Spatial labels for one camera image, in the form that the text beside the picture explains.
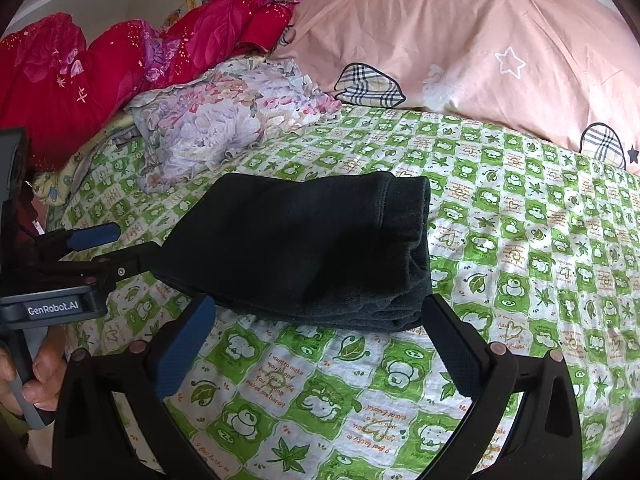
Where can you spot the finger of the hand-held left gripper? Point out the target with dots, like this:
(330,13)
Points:
(95,236)
(120,267)

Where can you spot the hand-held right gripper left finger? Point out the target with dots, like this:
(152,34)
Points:
(185,350)

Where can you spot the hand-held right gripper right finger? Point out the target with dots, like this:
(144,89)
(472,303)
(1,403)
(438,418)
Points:
(457,355)

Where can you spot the black pants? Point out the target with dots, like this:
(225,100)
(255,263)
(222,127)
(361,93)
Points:
(300,240)

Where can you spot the person's left hand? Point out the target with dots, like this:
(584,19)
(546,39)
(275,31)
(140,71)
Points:
(47,370)

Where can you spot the yellow patterned cloth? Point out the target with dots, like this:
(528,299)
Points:
(55,180)

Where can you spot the green checkered bed sheet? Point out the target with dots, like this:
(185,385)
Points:
(525,240)

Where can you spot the floral purple pillow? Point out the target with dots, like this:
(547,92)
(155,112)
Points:
(210,120)

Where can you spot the red floral quilt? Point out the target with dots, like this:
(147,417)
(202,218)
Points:
(115,55)

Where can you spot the pink quilt with plaid hearts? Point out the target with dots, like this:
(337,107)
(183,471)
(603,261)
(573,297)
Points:
(450,35)

